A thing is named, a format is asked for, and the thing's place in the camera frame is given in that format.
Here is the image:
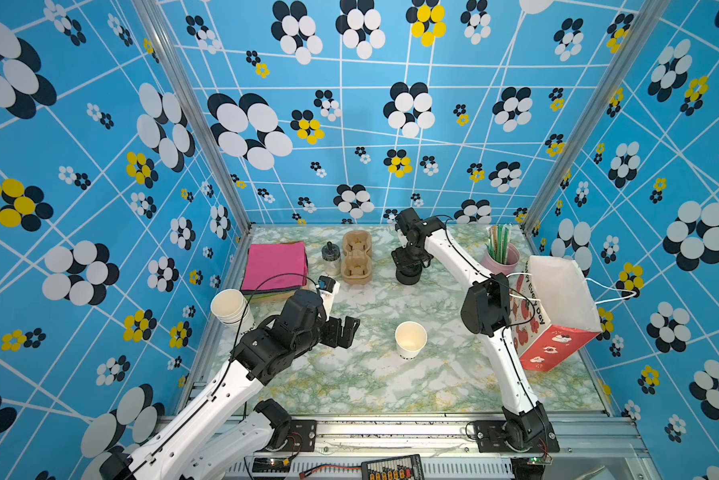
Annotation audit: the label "white paper coffee cup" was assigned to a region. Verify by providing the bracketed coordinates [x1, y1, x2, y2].
[395, 321, 429, 360]

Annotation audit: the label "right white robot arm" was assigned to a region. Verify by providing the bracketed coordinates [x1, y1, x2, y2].
[391, 208, 559, 455]

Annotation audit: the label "white red paper gift bag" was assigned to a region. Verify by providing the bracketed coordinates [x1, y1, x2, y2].
[509, 255, 601, 372]

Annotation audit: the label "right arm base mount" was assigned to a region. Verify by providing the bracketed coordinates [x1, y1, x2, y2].
[465, 420, 561, 456]

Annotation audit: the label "black battery charger device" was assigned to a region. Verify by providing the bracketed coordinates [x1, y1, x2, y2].
[361, 454, 425, 480]

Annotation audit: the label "stack of white paper cups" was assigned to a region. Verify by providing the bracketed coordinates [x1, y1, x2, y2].
[211, 289, 255, 333]

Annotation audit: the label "pink paper napkin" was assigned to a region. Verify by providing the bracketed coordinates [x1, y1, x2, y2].
[240, 241, 309, 295]

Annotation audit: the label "pink straw holder cup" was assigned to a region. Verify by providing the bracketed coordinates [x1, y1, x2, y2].
[480, 242, 521, 280]

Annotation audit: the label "green and white straws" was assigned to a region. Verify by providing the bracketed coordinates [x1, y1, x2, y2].
[487, 225, 511, 264]

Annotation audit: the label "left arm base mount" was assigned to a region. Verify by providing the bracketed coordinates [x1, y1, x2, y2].
[258, 419, 318, 454]

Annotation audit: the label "green paper napkin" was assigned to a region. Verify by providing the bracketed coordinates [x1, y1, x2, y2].
[244, 289, 297, 301]

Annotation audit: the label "glass sugar jar black lid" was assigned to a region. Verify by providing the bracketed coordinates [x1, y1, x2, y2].
[322, 241, 342, 277]

